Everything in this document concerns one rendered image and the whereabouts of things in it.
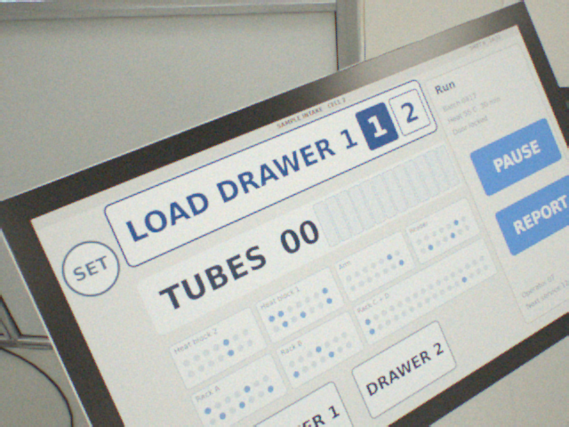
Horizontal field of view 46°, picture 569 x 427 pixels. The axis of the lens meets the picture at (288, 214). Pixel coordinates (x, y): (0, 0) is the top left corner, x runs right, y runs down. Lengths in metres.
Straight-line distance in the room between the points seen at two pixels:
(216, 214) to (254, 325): 0.09
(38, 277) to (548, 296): 0.45
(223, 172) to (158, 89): 0.85
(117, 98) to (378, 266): 0.93
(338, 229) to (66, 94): 0.98
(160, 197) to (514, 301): 0.33
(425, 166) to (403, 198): 0.04
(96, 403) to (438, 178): 0.34
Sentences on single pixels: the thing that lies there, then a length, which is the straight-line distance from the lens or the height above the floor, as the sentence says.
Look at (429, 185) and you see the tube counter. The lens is 0.60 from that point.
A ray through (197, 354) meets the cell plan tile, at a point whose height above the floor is 1.08.
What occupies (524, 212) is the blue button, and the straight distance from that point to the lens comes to 0.66.
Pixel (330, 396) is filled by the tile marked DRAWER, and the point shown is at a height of 1.01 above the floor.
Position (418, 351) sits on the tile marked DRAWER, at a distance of 0.59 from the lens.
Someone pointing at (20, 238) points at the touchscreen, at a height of 1.18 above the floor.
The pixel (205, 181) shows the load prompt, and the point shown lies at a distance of 0.52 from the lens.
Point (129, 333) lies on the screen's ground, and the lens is 0.51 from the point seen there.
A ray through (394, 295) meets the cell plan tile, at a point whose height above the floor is 1.05.
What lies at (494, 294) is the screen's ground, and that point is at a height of 1.02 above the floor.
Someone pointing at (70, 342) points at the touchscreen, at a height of 1.11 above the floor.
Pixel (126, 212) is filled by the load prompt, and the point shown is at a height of 1.17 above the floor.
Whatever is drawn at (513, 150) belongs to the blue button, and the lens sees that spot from 0.66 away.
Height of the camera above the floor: 1.47
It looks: 40 degrees down
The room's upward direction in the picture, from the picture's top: 7 degrees counter-clockwise
